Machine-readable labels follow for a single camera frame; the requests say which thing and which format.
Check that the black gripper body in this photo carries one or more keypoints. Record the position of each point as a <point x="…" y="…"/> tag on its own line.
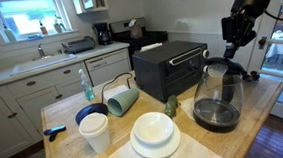
<point x="238" y="28"/>

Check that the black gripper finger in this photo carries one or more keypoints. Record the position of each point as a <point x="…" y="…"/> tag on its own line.
<point x="230" y="51"/>

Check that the glass electric kettle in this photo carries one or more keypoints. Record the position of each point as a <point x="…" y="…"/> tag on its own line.
<point x="218" y="100"/>

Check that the white cup with lid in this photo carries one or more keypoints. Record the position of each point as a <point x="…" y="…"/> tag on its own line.
<point x="95" y="134"/>

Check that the white glass door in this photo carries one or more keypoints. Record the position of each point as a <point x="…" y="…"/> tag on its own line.
<point x="282" y="69"/>

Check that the black toaster oven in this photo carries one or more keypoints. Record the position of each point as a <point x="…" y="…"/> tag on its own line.
<point x="162" y="70"/>

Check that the white box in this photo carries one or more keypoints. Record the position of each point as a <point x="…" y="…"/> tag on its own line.
<point x="151" y="47"/>

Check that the green frog figurine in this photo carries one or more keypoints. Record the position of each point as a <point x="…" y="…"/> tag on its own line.
<point x="171" y="106"/>

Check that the black stainless stove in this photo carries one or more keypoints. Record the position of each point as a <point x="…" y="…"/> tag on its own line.
<point x="145" y="38"/>

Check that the brown paper bag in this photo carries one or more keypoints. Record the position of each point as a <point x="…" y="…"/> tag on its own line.
<point x="135" y="30"/>

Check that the white ceramic bowl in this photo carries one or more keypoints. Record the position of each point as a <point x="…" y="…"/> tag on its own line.
<point x="153" y="128"/>

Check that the pale green plastic cup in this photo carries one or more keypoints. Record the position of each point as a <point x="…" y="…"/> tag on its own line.
<point x="123" y="102"/>

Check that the white cloth mat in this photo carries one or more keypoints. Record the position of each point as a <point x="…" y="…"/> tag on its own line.
<point x="173" y="157"/>

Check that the white dishwasher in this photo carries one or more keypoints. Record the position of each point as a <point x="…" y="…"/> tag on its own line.
<point x="109" y="66"/>

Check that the white ceramic plate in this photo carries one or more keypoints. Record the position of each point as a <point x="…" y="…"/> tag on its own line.
<point x="156" y="149"/>

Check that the black coffee maker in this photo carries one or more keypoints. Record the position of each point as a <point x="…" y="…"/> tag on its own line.
<point x="102" y="33"/>

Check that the clear teal spray bottle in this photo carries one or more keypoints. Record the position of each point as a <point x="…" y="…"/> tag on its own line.
<point x="88" y="89"/>

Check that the grey dish rack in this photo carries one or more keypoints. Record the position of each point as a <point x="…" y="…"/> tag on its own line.
<point x="78" y="45"/>

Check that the green spray bottle on sill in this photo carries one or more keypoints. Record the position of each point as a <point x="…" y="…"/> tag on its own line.
<point x="58" y="26"/>

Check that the orange soap bottle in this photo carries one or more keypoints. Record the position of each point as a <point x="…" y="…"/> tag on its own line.
<point x="43" y="29"/>

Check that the white kitchen sink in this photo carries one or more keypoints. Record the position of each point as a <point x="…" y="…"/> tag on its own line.
<point x="41" y="63"/>

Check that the chrome sink faucet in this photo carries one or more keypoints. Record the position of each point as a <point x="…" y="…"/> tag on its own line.
<point x="41" y="51"/>

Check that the blue black handheld tool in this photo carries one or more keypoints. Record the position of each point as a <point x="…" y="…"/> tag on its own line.
<point x="54" y="130"/>

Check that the blue sponge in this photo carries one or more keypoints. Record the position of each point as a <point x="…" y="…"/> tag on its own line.
<point x="34" y="37"/>

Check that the kitchen window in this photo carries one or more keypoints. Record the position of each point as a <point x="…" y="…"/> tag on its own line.
<point x="26" y="15"/>

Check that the white counter cabinets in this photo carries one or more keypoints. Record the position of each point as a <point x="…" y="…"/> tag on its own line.
<point x="19" y="104"/>

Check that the white soap bottle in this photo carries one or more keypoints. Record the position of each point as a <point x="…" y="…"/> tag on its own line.
<point x="10" y="34"/>

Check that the white wall shelf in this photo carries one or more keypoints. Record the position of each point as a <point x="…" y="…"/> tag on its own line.
<point x="87" y="1"/>

